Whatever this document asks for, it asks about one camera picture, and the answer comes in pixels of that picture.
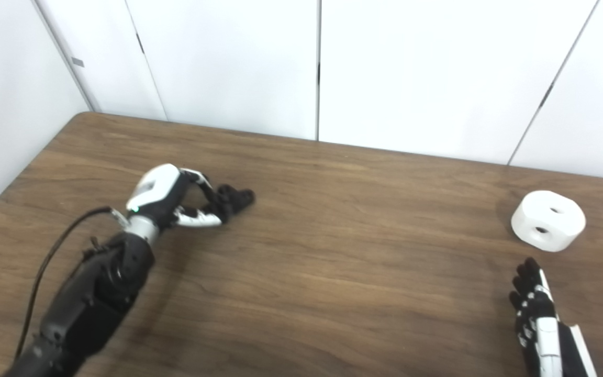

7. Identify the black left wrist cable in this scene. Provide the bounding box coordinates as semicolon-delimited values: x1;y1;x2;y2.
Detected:
15;207;129;362

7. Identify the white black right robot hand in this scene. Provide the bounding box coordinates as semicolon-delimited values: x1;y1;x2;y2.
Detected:
509;257;598;377

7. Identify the black flanged holder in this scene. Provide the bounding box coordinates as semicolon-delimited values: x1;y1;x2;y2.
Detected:
213;184;256;220

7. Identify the round white piece with holes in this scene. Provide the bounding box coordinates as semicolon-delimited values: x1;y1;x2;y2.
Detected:
511;190;586;252

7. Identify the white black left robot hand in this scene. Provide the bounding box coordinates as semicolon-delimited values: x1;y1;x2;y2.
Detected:
126;163;229;229

